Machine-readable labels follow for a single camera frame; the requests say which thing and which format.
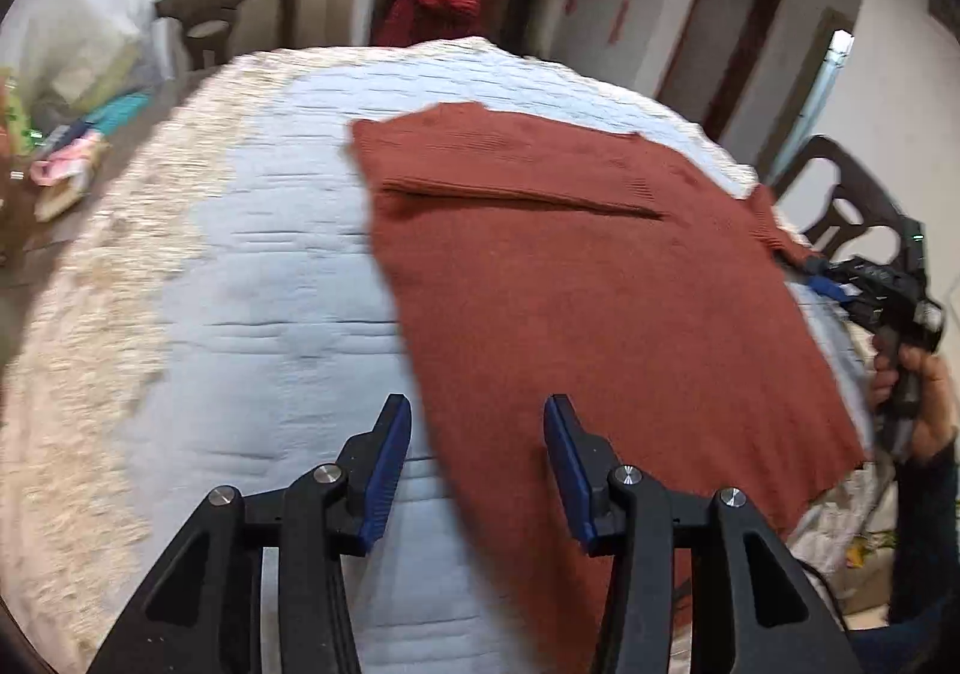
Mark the pink packet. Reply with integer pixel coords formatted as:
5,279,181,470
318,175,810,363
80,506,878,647
28,132,112,189

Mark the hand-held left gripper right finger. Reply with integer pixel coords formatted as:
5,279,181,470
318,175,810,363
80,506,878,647
544,394,863,674

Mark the teal packet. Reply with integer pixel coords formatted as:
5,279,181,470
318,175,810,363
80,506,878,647
81,89,152,136

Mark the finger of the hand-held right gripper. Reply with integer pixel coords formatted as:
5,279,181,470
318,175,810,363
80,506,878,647
802,256,854,306

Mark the person's right forearm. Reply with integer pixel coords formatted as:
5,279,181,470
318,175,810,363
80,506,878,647
887,432,960,628

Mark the blue quilted lace tablecloth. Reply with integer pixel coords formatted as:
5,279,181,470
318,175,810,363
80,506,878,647
0,36,878,674

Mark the rust knitted sweater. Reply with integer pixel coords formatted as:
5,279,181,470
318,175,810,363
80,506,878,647
349,102,871,674

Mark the person's right hand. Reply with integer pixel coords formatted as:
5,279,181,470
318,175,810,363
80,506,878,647
868,332,960,465

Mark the clear plastic bag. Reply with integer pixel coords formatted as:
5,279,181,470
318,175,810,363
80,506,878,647
15,0,179,114

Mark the brown wooden door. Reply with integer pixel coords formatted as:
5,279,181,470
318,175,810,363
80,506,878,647
655,0,787,144

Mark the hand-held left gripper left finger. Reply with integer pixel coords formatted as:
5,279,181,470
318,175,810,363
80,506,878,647
86,393,413,674

